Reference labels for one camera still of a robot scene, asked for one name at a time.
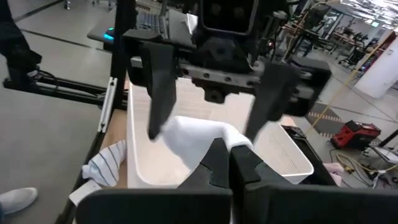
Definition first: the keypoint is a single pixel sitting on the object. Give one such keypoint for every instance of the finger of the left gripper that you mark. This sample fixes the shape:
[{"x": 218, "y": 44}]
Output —
[
  {"x": 161, "y": 87},
  {"x": 272, "y": 96}
]

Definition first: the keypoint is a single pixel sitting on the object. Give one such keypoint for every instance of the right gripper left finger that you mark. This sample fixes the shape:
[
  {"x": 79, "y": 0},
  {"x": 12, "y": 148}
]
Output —
[{"x": 205, "y": 202}]

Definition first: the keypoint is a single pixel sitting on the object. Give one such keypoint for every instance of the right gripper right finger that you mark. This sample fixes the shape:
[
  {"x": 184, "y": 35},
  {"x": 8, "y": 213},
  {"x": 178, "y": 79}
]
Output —
[{"x": 280, "y": 202}]

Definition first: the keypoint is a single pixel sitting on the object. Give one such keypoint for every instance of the white garment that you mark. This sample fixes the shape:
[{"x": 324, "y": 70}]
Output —
[{"x": 196, "y": 137}]

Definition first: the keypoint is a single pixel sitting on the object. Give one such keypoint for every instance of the grey desk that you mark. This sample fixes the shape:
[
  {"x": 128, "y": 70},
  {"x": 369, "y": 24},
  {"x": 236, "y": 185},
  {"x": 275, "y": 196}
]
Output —
[{"x": 177, "y": 28}]

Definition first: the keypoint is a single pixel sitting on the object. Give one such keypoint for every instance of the silver aluminium extrusion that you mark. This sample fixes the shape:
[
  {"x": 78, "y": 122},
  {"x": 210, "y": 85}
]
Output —
[{"x": 107, "y": 102}]

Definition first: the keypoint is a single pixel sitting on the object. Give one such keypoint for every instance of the dark floor mat striped edge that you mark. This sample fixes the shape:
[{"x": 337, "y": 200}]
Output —
[{"x": 325, "y": 119}]

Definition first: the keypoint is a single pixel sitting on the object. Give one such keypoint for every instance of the pale pink garment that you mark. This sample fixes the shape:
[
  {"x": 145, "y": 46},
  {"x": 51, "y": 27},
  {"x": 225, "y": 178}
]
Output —
[{"x": 334, "y": 171}]

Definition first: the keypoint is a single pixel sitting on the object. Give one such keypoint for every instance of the white plastic basket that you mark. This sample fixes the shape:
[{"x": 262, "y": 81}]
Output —
[{"x": 155, "y": 161}]

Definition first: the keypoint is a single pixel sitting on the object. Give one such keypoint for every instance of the black keyboard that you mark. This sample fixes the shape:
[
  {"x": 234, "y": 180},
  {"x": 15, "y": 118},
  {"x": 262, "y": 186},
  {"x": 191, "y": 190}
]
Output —
[{"x": 152, "y": 23}]

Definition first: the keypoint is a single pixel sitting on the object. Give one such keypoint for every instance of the mouse with cyan light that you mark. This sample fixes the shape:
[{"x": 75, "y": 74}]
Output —
[{"x": 109, "y": 35}]

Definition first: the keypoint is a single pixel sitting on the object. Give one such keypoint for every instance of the red tool case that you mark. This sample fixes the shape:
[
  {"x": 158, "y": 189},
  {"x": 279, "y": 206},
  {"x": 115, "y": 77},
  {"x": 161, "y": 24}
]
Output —
[{"x": 354, "y": 134}]

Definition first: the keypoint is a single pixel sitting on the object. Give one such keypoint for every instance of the black office chair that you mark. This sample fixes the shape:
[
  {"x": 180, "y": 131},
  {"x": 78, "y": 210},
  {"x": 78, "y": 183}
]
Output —
[{"x": 354, "y": 54}]

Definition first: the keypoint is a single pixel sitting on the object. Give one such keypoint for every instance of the white striped cloth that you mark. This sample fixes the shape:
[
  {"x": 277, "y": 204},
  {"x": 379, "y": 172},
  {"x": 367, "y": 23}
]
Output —
[{"x": 105, "y": 165}]

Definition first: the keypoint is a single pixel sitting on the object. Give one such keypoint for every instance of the white column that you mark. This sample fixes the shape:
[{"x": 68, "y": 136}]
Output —
[{"x": 379, "y": 68}]

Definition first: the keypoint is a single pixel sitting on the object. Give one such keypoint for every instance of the white paper tag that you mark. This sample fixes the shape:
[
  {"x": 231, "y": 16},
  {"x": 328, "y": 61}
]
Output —
[{"x": 84, "y": 192}]

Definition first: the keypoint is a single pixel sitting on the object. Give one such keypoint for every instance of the person's white shoe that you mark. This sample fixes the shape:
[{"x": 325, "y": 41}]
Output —
[{"x": 17, "y": 199}]

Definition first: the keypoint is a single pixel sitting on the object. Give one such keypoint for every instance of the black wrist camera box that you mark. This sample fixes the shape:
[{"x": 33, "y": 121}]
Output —
[{"x": 228, "y": 15}]

